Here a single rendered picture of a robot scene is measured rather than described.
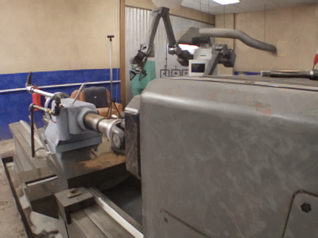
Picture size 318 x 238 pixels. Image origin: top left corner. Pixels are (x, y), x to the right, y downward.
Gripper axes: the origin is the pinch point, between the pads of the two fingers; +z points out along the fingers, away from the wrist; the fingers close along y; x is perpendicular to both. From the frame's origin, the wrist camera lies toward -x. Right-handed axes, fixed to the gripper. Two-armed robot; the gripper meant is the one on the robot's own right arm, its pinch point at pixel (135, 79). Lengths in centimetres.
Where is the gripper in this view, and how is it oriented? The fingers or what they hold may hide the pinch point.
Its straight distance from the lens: 174.0
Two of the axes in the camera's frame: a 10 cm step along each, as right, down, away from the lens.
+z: -3.3, 9.3, -1.7
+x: 5.8, 3.4, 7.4
